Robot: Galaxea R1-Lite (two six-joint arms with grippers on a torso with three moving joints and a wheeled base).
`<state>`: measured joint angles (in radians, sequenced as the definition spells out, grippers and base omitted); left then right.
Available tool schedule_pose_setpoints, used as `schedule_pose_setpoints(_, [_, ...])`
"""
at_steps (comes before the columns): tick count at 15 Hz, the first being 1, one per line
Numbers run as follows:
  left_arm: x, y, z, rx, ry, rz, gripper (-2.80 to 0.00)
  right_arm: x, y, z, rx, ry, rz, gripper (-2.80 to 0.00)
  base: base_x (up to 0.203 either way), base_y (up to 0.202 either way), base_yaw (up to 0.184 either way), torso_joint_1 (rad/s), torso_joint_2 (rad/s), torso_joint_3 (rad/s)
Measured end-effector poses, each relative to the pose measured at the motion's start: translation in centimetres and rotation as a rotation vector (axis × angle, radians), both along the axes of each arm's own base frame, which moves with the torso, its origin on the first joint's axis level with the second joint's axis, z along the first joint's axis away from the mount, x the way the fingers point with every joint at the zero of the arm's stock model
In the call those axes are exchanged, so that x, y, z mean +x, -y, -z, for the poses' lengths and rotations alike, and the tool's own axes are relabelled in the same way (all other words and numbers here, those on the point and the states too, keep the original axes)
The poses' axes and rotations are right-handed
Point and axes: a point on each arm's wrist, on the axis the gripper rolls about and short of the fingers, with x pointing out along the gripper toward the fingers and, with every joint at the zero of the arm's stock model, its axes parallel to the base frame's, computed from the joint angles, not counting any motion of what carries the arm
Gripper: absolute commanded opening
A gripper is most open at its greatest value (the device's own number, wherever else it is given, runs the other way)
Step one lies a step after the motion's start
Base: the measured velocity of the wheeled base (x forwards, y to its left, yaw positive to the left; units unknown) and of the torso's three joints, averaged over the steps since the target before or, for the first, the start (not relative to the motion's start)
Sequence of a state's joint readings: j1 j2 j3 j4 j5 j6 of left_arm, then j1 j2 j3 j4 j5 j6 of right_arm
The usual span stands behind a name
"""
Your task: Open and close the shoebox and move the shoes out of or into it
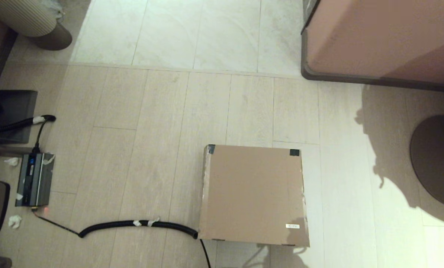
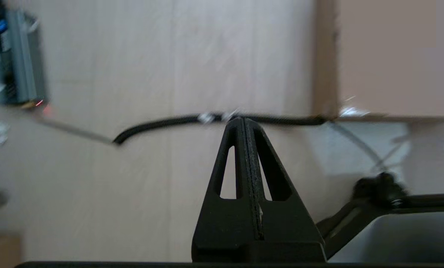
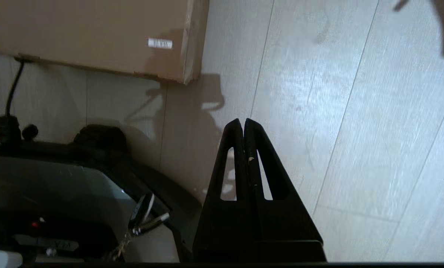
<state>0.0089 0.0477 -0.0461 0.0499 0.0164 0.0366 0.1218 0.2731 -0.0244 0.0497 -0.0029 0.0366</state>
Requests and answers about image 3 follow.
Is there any brown cardboard shoe box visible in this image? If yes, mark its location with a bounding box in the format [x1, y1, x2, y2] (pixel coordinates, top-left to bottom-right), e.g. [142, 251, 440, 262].
[0, 0, 210, 85]

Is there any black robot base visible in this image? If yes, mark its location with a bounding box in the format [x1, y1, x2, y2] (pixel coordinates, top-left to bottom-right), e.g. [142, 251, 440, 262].
[0, 124, 205, 263]

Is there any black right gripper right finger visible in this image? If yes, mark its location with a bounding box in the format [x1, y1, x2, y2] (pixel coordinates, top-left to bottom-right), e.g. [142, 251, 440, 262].
[244, 118, 325, 243]

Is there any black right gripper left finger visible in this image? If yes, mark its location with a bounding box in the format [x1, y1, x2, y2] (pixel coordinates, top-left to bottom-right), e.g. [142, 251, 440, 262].
[192, 118, 261, 262]

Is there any black key fob with keys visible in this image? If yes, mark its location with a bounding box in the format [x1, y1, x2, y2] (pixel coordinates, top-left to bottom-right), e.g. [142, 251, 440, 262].
[109, 192, 171, 262]

